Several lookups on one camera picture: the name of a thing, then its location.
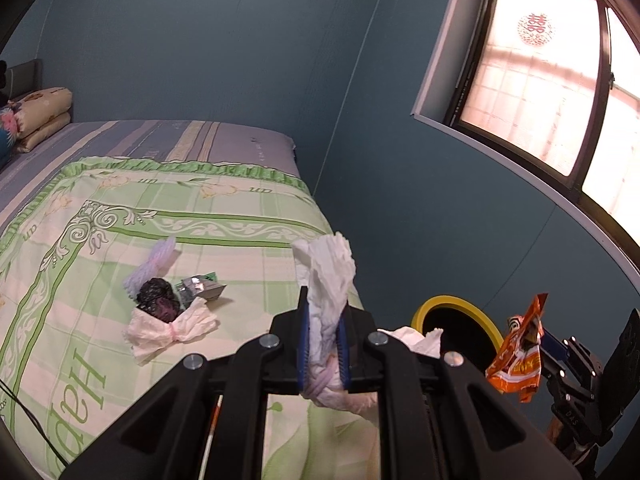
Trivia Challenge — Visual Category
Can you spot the grey padded headboard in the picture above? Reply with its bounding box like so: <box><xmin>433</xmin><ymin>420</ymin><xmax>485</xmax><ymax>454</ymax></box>
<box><xmin>7</xmin><ymin>58</ymin><xmax>43</xmax><ymax>103</ymax></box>

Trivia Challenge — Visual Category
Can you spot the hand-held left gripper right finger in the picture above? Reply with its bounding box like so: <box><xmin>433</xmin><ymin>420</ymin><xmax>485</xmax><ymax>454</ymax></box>
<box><xmin>336</xmin><ymin>305</ymin><xmax>583</xmax><ymax>480</ymax></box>

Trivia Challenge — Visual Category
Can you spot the green patterned blanket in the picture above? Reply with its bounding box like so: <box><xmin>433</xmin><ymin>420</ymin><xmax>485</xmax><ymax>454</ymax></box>
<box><xmin>0</xmin><ymin>156</ymin><xmax>386</xmax><ymax>480</ymax></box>

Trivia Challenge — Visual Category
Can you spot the beige folded quilt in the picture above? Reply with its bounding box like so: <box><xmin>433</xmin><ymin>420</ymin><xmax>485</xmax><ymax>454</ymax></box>
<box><xmin>12</xmin><ymin>87</ymin><xmax>73</xmax><ymax>153</ymax></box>

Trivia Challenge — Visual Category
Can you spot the red paper window cutout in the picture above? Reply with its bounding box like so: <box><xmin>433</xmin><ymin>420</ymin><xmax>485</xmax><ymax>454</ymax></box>
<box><xmin>517</xmin><ymin>11</ymin><xmax>557</xmax><ymax>48</ymax></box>

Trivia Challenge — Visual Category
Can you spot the bed with striped sheet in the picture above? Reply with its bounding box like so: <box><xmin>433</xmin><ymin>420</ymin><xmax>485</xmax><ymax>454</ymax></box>
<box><xmin>0</xmin><ymin>119</ymin><xmax>301</xmax><ymax>231</ymax></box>

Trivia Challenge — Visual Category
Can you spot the dark framed window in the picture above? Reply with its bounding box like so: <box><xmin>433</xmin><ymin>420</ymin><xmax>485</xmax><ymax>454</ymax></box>
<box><xmin>411</xmin><ymin>0</ymin><xmax>640</xmax><ymax>286</ymax></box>

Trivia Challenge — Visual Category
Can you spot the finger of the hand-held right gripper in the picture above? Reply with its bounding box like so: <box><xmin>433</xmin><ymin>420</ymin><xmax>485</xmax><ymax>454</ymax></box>
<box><xmin>539</xmin><ymin>329</ymin><xmax>601</xmax><ymax>402</ymax></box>

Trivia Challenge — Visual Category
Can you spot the black plastic bag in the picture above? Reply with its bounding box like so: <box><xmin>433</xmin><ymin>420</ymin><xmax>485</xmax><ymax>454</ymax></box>
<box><xmin>136</xmin><ymin>276</ymin><xmax>182</xmax><ymax>324</ymax></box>

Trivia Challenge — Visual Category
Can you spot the white pink tissue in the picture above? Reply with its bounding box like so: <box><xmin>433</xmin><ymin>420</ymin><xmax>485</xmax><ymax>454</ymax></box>
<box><xmin>126</xmin><ymin>297</ymin><xmax>222</xmax><ymax>367</ymax></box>

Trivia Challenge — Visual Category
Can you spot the yellow rimmed trash bin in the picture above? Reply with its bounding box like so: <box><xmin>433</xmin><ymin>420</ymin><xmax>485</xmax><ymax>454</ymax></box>
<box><xmin>410</xmin><ymin>295</ymin><xmax>505</xmax><ymax>376</ymax></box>

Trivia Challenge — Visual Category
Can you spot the blue floral folded quilt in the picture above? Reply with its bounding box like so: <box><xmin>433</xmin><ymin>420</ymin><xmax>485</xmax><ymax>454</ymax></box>
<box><xmin>0</xmin><ymin>102</ymin><xmax>21</xmax><ymax>171</ymax></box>

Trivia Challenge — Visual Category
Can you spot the green silver wrapper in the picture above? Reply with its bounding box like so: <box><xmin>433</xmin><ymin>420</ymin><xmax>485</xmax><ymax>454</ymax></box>
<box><xmin>177</xmin><ymin>271</ymin><xmax>227</xmax><ymax>307</ymax></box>

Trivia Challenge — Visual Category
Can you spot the pale lilac foam net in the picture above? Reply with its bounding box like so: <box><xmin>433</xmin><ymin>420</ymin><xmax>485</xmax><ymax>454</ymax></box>
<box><xmin>124</xmin><ymin>236</ymin><xmax>177</xmax><ymax>302</ymax></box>

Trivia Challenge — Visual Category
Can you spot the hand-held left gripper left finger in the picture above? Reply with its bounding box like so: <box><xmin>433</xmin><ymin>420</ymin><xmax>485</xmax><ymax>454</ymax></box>
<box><xmin>60</xmin><ymin>285</ymin><xmax>311</xmax><ymax>480</ymax></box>

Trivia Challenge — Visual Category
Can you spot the thin orange white stick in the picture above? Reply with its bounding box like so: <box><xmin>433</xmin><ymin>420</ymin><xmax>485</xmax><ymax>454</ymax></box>
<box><xmin>204</xmin><ymin>394</ymin><xmax>224</xmax><ymax>480</ymax></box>

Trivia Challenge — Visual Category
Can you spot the black cable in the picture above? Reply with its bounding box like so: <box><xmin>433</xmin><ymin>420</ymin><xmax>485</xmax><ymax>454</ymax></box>
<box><xmin>0</xmin><ymin>379</ymin><xmax>69</xmax><ymax>466</ymax></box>

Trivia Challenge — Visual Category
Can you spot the orange snack wrapper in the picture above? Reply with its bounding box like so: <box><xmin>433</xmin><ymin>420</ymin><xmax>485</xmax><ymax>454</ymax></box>
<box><xmin>485</xmin><ymin>293</ymin><xmax>547</xmax><ymax>404</ymax></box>

